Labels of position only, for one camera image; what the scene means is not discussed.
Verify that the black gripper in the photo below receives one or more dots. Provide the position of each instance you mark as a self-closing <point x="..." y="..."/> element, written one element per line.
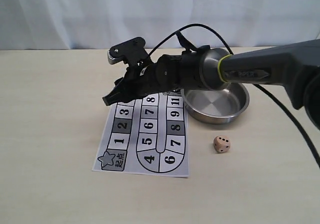
<point x="162" y="76"/>

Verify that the wooden die with black pips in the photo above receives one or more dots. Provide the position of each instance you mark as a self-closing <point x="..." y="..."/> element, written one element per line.
<point x="221" y="143"/>

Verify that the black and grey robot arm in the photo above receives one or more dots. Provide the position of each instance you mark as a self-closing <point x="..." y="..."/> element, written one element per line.
<point x="295" y="67"/>

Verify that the numbered paper game board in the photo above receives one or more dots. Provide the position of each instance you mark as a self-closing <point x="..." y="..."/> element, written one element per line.
<point x="146" y="137"/>

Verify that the stainless steel round bowl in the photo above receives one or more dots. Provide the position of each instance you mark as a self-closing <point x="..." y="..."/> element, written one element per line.
<point x="216" y="107"/>

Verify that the white backdrop curtain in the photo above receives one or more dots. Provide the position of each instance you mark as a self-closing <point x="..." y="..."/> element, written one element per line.
<point x="99" y="24"/>

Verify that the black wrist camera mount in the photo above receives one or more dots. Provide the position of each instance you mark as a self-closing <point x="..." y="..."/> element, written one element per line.
<point x="130" y="52"/>

